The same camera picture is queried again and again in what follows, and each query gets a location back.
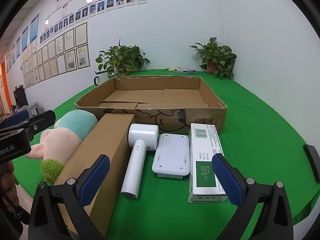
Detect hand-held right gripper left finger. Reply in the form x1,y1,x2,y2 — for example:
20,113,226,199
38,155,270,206
29,154,110,240

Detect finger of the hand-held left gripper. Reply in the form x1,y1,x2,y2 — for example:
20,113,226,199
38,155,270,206
15,110,56,143
0,110,29,133

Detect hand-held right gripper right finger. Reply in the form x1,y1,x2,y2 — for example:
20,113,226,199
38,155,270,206
211,153,294,240

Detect pink and teal plush toy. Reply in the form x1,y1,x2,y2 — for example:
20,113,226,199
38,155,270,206
25,109,98,183

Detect long narrow brown cardboard box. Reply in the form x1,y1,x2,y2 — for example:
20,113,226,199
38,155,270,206
54,113,135,239

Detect white carton with green label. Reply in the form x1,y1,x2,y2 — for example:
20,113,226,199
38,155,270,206
187,123,229,203

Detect white rectangular device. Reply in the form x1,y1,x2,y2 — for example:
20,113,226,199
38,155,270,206
152,133,190,180

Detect white handheld fan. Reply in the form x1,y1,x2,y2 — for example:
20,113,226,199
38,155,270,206
121,123,159,199

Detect large cardboard box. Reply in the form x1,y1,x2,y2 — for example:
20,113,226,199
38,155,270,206
74,75,228,135

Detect person's left hand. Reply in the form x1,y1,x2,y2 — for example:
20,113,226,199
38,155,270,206
0,160,19,205

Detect grey plastic stool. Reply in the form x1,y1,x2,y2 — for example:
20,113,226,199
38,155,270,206
26,102,40,117

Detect black cabinet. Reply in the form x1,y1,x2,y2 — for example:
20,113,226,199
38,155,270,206
13,86,28,108

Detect green table cloth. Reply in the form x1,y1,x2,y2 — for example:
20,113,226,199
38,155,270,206
11,68,320,227

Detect black block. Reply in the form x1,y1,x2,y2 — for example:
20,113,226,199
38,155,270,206
303,144,320,180

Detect bushy potted plant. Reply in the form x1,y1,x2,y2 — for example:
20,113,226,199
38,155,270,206
95,38,151,78

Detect colourful printed packet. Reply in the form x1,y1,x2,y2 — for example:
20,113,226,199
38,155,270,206
174,68,199,75

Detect potted plant in terracotta pot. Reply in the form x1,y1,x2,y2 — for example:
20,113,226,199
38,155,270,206
189,37,237,80

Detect group of framed wall certificates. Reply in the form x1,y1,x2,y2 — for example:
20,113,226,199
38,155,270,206
4,22,90,88

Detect white mug with black handle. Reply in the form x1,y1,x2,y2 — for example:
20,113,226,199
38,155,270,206
94,70,109,87

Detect row of wall portrait photos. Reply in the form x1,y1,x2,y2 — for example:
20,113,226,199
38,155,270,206
40,0,147,45

